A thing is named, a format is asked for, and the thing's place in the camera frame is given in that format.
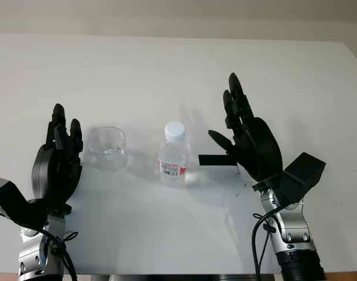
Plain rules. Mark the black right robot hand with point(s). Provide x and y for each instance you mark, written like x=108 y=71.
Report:
x=259 y=146

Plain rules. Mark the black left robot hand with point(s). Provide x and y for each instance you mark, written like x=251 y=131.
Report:
x=51 y=172

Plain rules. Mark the clear glass cup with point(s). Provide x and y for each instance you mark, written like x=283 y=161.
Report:
x=106 y=149

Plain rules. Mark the clear water bottle white cap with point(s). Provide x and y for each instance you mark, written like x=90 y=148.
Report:
x=173 y=159

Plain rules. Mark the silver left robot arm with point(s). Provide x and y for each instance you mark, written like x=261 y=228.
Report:
x=35 y=251

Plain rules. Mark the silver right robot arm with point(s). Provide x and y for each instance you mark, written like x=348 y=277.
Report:
x=295 y=234

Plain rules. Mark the black tape strip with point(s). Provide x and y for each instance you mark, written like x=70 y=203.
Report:
x=215 y=160

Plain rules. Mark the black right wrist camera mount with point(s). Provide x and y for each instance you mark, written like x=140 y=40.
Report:
x=302 y=172

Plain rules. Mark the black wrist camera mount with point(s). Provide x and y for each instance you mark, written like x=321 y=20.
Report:
x=8 y=202
x=302 y=172

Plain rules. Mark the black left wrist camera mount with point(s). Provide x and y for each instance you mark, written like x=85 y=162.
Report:
x=8 y=202

